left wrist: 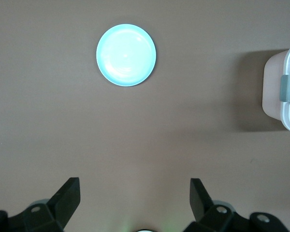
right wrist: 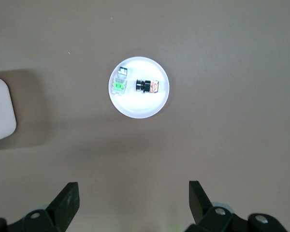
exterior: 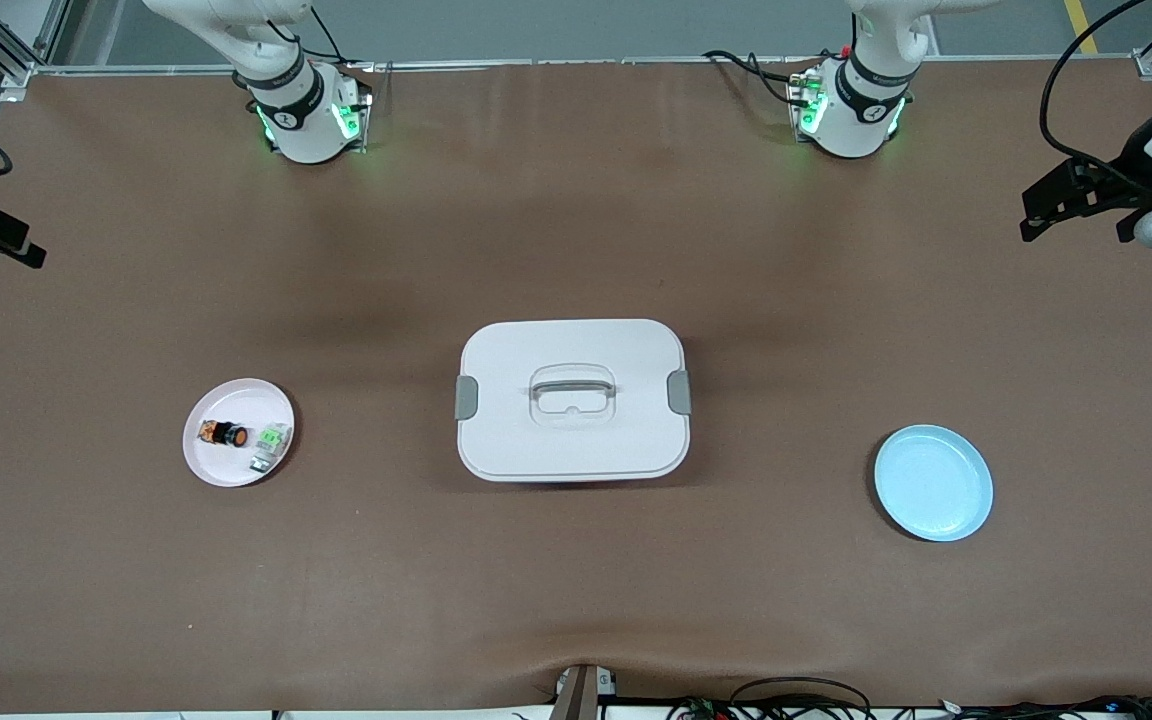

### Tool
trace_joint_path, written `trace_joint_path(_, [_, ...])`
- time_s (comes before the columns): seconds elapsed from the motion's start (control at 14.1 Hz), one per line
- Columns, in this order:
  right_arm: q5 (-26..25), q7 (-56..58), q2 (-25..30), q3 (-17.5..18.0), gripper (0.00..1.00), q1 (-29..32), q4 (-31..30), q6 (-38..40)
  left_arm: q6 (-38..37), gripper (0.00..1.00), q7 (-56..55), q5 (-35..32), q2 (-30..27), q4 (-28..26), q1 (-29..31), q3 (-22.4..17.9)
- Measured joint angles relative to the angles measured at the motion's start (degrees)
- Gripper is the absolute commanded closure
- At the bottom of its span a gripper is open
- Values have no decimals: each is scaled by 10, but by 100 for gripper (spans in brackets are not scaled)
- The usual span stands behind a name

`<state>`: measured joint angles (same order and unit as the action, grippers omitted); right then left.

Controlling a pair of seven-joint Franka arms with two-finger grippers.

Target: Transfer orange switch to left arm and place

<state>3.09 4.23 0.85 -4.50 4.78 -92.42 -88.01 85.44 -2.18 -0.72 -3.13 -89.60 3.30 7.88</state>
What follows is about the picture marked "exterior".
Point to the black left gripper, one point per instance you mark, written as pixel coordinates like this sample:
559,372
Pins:
1136,159

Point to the orange push-button switch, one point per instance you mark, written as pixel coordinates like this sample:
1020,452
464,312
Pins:
231,436

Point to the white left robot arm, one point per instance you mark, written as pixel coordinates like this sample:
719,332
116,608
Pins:
856,110

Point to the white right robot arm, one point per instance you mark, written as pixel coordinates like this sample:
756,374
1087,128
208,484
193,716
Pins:
301,120

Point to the grey box latch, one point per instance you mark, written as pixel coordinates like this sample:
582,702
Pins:
680,392
466,398

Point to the white lidded storage box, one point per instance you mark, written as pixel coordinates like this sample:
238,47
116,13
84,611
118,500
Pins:
576,450

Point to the pink round plate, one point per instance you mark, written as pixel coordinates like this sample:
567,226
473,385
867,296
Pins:
221,400

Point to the light blue round plate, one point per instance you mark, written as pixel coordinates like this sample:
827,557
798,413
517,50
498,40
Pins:
936,485

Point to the brown table cover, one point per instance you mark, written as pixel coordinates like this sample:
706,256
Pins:
576,580

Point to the green push-button switch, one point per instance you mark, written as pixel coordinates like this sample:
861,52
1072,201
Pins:
272,437

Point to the metal table edge rail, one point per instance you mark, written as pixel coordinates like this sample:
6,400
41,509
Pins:
586,61

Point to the brown and white bracket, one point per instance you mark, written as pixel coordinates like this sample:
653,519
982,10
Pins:
576,700

